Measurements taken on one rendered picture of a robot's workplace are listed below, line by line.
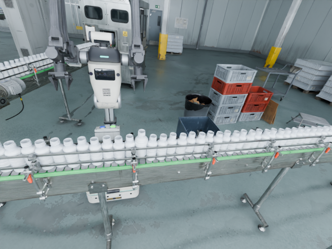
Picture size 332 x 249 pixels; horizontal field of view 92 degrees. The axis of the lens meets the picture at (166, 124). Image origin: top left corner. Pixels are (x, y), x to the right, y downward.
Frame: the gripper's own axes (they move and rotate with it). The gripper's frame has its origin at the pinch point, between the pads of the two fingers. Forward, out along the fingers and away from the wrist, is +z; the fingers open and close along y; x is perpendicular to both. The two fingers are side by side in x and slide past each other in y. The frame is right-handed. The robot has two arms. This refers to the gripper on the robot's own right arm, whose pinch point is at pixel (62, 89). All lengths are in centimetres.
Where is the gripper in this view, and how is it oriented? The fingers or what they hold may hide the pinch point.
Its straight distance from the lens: 114.7
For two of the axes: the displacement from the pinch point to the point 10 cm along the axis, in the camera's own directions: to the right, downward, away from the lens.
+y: 9.8, -0.8, 1.7
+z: 0.6, 9.9, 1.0
